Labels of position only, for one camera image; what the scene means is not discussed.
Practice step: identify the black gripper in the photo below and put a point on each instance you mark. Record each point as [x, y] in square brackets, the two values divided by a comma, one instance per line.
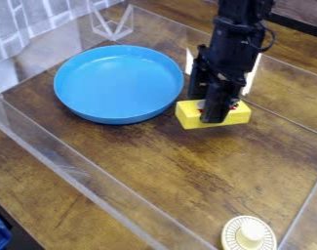
[229, 56]

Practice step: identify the yellow butter brick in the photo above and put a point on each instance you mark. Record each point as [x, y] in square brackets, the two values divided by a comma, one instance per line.
[189, 110]

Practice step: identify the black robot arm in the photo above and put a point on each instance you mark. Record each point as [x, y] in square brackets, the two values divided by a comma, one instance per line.
[245, 11]

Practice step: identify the blue round tray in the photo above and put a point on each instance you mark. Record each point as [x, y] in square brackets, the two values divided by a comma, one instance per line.
[118, 84]

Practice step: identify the cream round lid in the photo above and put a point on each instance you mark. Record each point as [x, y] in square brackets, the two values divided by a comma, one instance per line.
[248, 233]

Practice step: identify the clear acrylic barrier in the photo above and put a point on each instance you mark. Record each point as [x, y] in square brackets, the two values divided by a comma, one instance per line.
[154, 226]

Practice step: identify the clear acrylic corner bracket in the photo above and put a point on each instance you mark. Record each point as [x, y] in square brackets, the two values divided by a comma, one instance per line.
[112, 30]

